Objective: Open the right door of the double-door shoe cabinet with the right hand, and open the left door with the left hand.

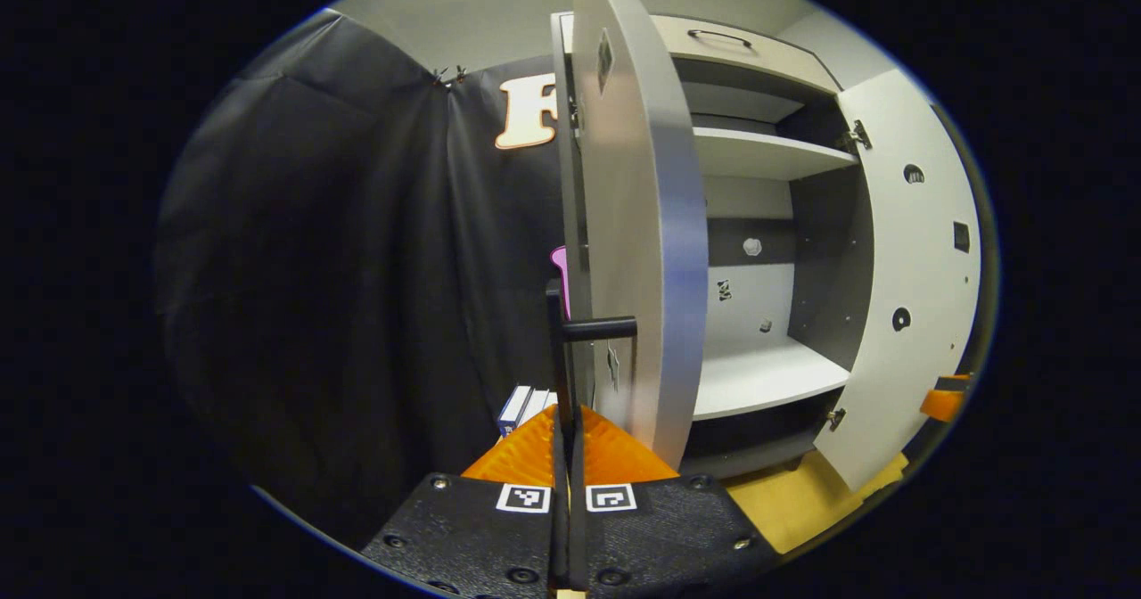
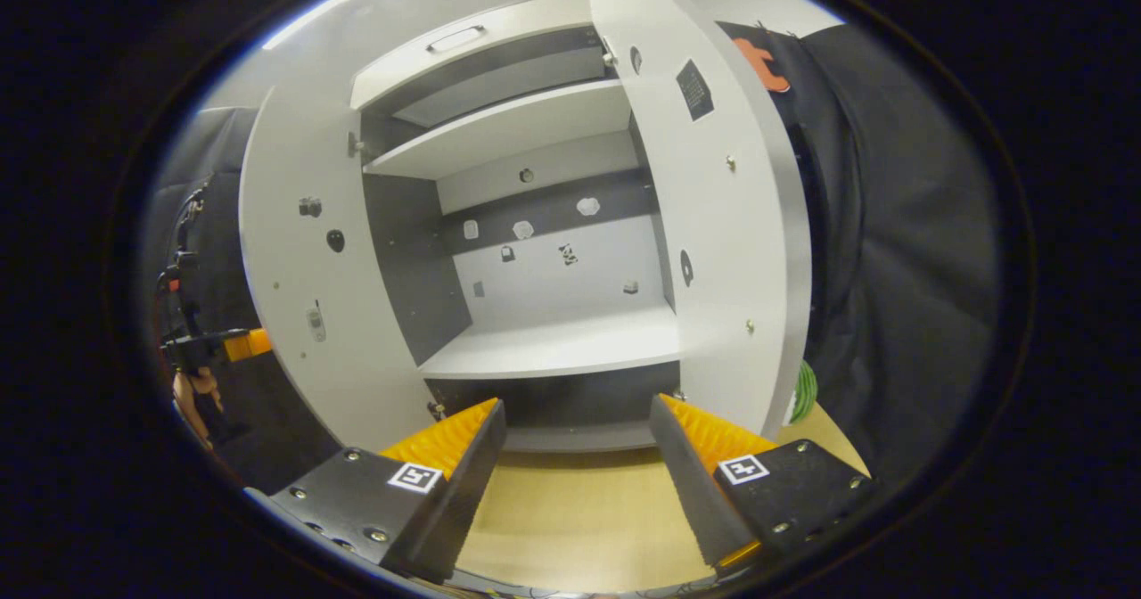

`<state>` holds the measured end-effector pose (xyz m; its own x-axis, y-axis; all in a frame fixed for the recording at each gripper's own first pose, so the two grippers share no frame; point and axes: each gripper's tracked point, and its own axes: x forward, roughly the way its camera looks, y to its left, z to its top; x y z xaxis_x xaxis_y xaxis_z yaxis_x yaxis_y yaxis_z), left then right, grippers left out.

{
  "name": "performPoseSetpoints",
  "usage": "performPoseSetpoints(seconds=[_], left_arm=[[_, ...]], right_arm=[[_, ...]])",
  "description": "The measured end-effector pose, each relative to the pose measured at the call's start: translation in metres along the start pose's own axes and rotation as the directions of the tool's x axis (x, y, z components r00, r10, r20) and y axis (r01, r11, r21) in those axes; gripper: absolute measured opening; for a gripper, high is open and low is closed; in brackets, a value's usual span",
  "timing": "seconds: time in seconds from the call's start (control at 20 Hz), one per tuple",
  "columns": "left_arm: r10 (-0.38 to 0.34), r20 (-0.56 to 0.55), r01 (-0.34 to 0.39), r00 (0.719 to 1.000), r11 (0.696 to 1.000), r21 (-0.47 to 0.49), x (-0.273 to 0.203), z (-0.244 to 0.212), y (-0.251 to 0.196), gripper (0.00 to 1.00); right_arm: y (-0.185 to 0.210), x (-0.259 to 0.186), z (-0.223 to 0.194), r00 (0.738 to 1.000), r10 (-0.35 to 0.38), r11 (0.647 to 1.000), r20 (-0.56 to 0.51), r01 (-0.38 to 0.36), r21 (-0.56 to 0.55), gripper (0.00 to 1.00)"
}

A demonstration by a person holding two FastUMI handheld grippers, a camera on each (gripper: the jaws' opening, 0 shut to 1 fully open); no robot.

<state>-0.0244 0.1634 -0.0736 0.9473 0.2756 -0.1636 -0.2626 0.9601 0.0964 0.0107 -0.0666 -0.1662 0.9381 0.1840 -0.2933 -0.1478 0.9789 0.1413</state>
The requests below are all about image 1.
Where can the black backdrop cloth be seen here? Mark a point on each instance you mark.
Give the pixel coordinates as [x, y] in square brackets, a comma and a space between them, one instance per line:
[339, 269]

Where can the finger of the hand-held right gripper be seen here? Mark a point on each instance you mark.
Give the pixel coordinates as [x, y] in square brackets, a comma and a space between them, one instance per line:
[940, 403]

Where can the blue and white box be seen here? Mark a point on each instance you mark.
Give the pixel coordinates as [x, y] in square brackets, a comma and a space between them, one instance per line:
[517, 407]

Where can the white cabinet shelf board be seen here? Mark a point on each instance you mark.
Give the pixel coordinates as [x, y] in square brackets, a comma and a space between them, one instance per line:
[758, 376]
[767, 153]

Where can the metal door hinge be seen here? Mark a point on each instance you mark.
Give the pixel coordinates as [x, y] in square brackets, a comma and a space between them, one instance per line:
[835, 419]
[857, 135]

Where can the white double-door shoe cabinet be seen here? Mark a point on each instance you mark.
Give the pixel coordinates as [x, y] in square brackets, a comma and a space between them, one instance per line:
[829, 260]

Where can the white shoe cabinet door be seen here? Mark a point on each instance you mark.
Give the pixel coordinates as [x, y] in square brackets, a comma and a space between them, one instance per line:
[909, 251]
[633, 225]

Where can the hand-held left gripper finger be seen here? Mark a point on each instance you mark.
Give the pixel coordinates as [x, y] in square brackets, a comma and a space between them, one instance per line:
[560, 528]
[578, 528]

